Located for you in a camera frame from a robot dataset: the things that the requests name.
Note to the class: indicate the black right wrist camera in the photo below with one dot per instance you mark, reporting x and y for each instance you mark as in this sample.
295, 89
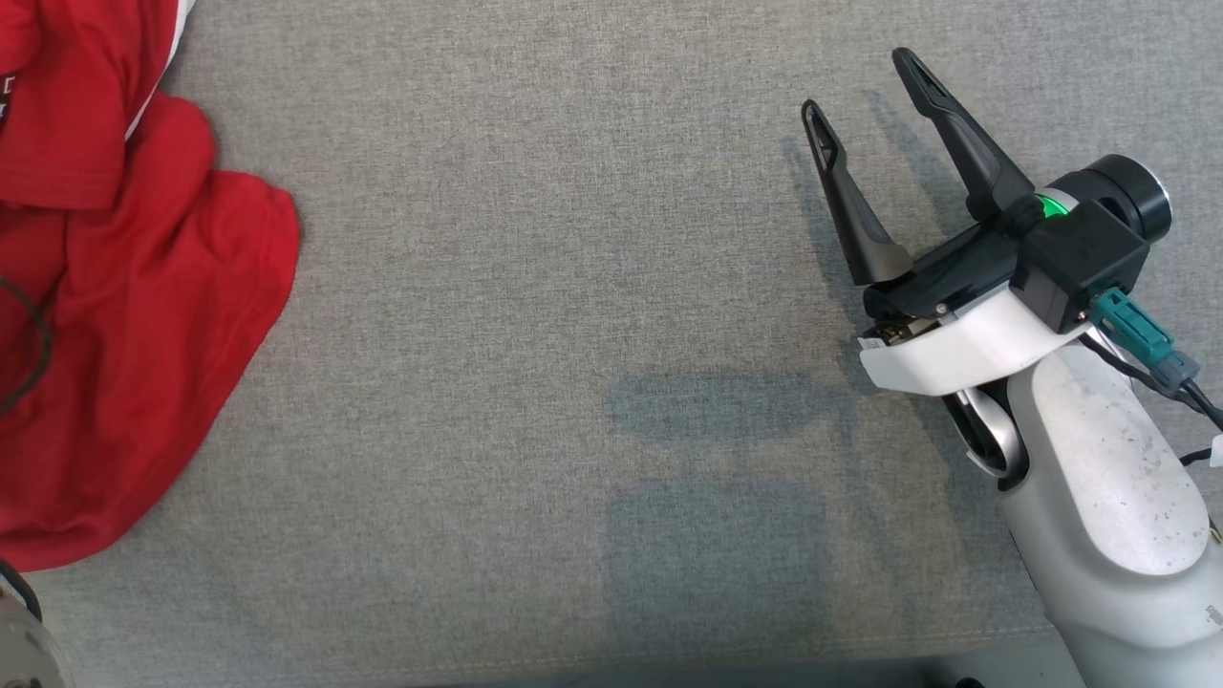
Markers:
1080, 258

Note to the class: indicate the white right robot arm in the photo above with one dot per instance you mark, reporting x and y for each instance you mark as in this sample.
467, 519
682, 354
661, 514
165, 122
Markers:
1099, 478

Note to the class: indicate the red Bulls jersey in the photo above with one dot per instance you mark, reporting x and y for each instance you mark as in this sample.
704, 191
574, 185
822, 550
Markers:
143, 334

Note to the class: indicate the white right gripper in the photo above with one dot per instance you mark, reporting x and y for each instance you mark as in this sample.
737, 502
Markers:
955, 354

